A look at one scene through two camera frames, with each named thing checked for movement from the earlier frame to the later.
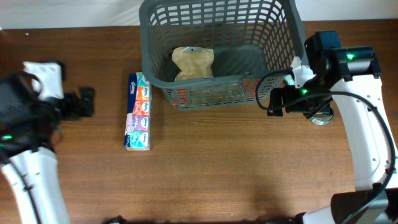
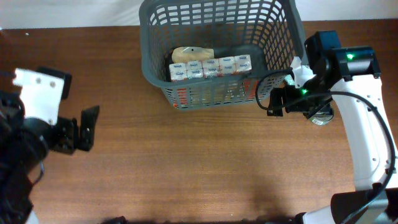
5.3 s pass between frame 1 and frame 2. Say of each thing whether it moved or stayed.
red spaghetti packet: stayed
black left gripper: moved
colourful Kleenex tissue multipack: moved
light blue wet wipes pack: stayed
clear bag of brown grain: stayed
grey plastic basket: stayed
